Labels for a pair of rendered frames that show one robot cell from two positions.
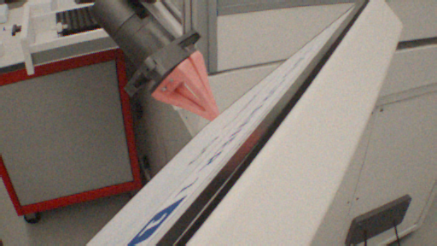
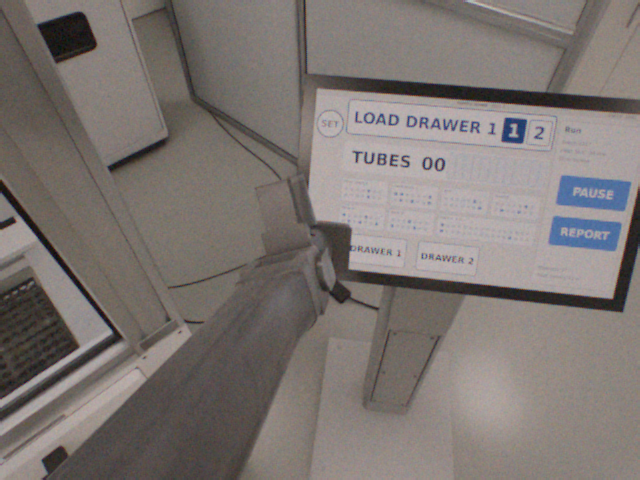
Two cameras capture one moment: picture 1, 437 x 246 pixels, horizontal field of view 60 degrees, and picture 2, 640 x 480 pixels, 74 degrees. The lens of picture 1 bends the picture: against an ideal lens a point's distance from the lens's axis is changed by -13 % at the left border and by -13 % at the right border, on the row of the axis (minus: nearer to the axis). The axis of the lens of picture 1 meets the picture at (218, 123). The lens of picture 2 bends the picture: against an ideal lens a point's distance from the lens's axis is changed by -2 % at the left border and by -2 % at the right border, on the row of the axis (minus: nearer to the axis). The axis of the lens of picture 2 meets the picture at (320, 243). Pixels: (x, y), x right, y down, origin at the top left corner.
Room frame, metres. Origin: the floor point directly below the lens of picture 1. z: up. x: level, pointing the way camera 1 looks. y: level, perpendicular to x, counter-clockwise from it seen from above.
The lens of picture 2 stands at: (0.58, 0.41, 1.53)
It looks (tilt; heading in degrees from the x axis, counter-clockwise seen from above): 51 degrees down; 249
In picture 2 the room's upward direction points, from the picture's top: straight up
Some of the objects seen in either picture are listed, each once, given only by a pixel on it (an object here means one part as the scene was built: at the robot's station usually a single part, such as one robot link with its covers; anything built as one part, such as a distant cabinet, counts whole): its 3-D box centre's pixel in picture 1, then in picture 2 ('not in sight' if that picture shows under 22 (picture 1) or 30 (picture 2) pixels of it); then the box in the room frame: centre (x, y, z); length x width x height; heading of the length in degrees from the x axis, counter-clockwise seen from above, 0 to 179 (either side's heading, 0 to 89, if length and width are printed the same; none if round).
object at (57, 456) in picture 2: not in sight; (57, 463); (0.86, 0.16, 0.91); 0.07 x 0.04 x 0.01; 22
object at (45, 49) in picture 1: (96, 25); not in sight; (1.12, 0.35, 0.86); 0.40 x 0.26 x 0.06; 112
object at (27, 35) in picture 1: (28, 37); not in sight; (1.04, 0.55, 0.87); 0.29 x 0.02 x 0.11; 22
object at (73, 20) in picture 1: (93, 24); not in sight; (1.12, 0.36, 0.87); 0.22 x 0.18 x 0.06; 112
